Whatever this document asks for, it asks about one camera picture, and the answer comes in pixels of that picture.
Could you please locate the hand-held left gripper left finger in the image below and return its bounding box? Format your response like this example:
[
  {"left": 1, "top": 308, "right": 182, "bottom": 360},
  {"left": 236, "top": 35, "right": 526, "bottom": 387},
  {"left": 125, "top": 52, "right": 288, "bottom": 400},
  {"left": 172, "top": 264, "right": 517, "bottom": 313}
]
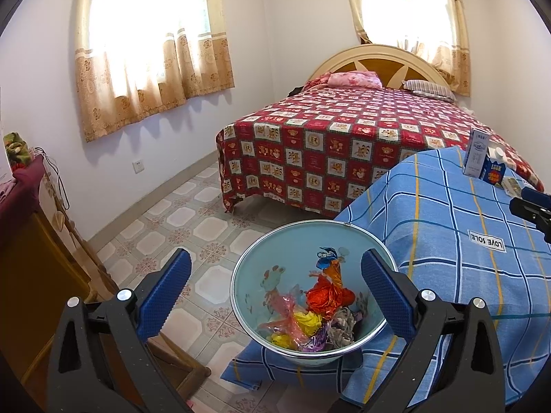
[{"left": 45, "top": 248, "right": 192, "bottom": 413}]

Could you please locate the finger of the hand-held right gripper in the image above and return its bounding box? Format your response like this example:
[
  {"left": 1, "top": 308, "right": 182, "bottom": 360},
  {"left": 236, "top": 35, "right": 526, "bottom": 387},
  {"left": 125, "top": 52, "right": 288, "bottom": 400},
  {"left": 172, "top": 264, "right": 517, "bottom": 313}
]
[
  {"left": 510, "top": 198, "right": 551, "bottom": 244},
  {"left": 522, "top": 188, "right": 551, "bottom": 207}
]

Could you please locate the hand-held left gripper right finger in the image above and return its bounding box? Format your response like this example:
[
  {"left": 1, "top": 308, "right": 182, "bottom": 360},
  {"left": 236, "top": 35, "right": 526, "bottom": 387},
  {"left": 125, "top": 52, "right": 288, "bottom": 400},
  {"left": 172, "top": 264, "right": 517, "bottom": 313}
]
[{"left": 362, "top": 248, "right": 505, "bottom": 413}]

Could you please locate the grey wrapper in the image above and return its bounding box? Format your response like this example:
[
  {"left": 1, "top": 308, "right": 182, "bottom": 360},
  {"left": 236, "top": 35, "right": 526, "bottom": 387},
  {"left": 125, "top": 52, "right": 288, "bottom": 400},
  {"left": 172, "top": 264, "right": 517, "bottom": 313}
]
[{"left": 327, "top": 306, "right": 357, "bottom": 347}]

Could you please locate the red-orange plastic bag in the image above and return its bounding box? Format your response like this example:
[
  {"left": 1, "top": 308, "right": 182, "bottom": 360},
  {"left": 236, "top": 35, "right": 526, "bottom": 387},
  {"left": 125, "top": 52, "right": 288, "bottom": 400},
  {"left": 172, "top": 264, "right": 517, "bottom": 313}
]
[{"left": 305, "top": 273, "right": 356, "bottom": 321}]

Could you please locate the orange snack packet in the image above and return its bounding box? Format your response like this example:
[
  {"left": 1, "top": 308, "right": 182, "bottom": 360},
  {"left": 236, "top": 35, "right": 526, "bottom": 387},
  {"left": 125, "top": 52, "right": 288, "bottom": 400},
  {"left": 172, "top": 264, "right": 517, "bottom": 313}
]
[{"left": 315, "top": 246, "right": 345, "bottom": 289}]

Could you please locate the yellow plastic bag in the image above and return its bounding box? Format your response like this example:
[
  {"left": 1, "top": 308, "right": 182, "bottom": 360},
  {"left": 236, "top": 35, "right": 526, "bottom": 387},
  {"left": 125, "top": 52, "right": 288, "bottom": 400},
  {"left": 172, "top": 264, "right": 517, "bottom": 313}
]
[{"left": 293, "top": 307, "right": 323, "bottom": 337}]

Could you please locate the purple snack wrapper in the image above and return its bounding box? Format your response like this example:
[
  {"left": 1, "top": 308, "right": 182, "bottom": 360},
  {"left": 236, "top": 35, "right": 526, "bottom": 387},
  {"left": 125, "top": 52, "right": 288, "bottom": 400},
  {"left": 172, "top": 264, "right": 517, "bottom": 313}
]
[{"left": 297, "top": 331, "right": 330, "bottom": 353}]

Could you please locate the pink transparent plastic bag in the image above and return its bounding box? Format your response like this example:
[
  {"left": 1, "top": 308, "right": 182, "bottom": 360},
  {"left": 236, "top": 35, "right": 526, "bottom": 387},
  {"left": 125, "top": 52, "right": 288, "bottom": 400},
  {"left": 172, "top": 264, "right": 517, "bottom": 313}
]
[{"left": 258, "top": 293, "right": 311, "bottom": 351}]

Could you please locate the light blue trash bin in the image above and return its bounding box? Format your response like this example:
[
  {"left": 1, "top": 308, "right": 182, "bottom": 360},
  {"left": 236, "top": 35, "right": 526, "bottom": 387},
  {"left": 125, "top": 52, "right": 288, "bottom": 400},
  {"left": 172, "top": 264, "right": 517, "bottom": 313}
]
[{"left": 230, "top": 220, "right": 399, "bottom": 368}]

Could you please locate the blue milk carton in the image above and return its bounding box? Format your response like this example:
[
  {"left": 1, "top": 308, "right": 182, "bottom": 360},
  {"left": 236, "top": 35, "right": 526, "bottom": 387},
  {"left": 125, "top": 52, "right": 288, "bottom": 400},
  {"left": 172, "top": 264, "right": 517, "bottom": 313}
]
[{"left": 481, "top": 146, "right": 508, "bottom": 186}]

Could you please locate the white carton box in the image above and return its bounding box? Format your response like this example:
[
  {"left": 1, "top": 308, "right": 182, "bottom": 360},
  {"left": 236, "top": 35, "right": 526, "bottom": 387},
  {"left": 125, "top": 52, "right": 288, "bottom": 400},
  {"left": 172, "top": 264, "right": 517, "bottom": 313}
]
[{"left": 462, "top": 128, "right": 492, "bottom": 179}]

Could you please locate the blue checked tablecloth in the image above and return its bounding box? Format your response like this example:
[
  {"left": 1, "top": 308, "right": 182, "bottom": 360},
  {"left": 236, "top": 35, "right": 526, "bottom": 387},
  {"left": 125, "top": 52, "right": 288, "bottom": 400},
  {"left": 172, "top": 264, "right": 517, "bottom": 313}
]
[{"left": 221, "top": 146, "right": 551, "bottom": 409}]

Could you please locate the striped pillow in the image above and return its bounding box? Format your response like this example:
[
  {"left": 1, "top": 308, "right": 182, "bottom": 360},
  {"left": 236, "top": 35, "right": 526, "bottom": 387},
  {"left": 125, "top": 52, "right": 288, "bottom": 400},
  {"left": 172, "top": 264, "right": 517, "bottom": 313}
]
[{"left": 402, "top": 80, "right": 457, "bottom": 103}]

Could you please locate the narrow beige patterned curtain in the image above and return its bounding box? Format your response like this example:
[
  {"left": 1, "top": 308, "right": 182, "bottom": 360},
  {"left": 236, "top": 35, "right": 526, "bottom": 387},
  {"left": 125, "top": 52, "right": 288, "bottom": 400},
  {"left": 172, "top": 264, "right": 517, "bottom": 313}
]
[{"left": 339, "top": 0, "right": 471, "bottom": 97}]

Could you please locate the red checked bedspread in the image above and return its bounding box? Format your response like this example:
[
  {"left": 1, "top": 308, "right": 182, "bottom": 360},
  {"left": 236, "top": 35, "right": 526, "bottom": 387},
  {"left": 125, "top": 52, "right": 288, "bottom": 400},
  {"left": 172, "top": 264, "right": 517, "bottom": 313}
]
[{"left": 215, "top": 86, "right": 545, "bottom": 218}]

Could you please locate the maroon cloth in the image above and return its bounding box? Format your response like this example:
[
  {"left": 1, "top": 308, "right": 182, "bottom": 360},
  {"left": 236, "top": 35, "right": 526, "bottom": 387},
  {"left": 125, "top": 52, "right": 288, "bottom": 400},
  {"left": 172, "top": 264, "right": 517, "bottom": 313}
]
[{"left": 0, "top": 157, "right": 46, "bottom": 220}]

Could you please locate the green plush toy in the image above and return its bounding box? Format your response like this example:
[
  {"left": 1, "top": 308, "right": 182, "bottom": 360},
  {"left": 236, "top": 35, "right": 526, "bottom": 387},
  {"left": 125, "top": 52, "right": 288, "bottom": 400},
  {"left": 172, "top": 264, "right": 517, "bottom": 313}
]
[{"left": 3, "top": 133, "right": 35, "bottom": 170}]

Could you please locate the cream wooden bed headboard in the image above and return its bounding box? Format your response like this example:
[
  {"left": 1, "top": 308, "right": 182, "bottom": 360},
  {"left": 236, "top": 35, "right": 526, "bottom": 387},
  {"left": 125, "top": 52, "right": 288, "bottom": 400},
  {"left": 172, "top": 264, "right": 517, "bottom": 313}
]
[{"left": 303, "top": 44, "right": 450, "bottom": 91}]

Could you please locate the pink floral pillow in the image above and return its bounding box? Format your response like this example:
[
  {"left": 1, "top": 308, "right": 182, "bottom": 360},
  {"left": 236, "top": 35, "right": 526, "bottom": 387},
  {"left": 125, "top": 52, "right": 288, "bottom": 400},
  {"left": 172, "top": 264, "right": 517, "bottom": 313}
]
[{"left": 303, "top": 71, "right": 383, "bottom": 91}]

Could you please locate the wide beige patterned curtain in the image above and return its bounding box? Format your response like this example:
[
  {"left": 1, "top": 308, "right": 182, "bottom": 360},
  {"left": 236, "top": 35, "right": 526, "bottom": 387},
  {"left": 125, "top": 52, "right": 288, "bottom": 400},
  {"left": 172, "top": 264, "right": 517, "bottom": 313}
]
[{"left": 74, "top": 0, "right": 235, "bottom": 144}]

